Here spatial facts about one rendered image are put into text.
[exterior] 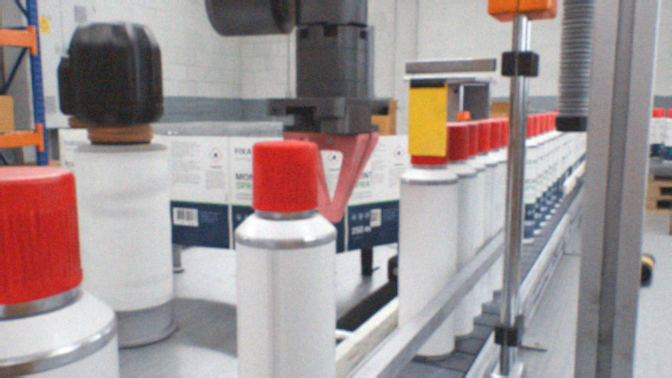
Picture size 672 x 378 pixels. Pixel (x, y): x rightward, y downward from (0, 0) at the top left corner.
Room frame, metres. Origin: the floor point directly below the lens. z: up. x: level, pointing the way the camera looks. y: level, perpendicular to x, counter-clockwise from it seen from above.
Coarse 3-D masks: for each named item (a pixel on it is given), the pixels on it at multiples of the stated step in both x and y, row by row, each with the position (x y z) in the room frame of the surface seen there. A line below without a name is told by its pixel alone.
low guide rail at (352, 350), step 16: (368, 320) 0.51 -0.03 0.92; (384, 320) 0.51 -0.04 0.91; (352, 336) 0.47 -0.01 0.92; (368, 336) 0.48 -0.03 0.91; (384, 336) 0.51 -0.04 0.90; (336, 352) 0.44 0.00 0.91; (352, 352) 0.45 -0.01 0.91; (368, 352) 0.48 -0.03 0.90; (336, 368) 0.42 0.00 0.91; (352, 368) 0.45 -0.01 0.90
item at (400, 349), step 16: (496, 240) 0.62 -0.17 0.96; (480, 256) 0.55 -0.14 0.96; (496, 256) 0.58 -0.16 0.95; (464, 272) 0.50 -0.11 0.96; (480, 272) 0.52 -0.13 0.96; (448, 288) 0.45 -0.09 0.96; (464, 288) 0.47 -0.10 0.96; (432, 304) 0.41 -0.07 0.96; (448, 304) 0.43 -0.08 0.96; (416, 320) 0.38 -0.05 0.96; (432, 320) 0.39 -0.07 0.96; (400, 336) 0.35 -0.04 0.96; (416, 336) 0.36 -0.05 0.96; (384, 352) 0.33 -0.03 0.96; (400, 352) 0.33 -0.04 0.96; (416, 352) 0.36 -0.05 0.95; (368, 368) 0.31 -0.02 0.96; (384, 368) 0.31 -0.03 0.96; (400, 368) 0.33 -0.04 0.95
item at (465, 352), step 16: (544, 240) 0.98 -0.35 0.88; (528, 256) 0.87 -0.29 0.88; (528, 272) 0.79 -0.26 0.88; (496, 304) 0.65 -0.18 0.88; (480, 320) 0.60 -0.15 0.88; (496, 320) 0.60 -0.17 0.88; (480, 336) 0.56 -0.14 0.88; (464, 352) 0.52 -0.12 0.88; (480, 352) 0.56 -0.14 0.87; (416, 368) 0.49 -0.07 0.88; (432, 368) 0.49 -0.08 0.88; (448, 368) 0.49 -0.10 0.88; (464, 368) 0.49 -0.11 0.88
